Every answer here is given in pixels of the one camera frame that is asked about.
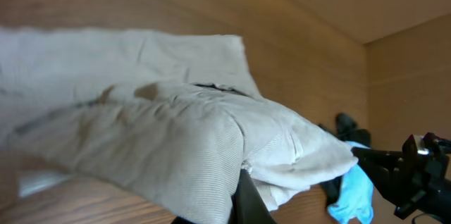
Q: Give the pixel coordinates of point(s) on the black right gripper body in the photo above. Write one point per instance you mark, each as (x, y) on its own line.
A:
(414, 178)

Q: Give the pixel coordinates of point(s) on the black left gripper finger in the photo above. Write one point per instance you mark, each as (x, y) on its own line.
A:
(248, 203)

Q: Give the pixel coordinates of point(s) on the beige cotton shorts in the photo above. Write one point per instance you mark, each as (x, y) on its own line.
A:
(172, 118)

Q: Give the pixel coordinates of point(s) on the light blue garment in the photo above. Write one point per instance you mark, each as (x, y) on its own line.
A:
(354, 199)

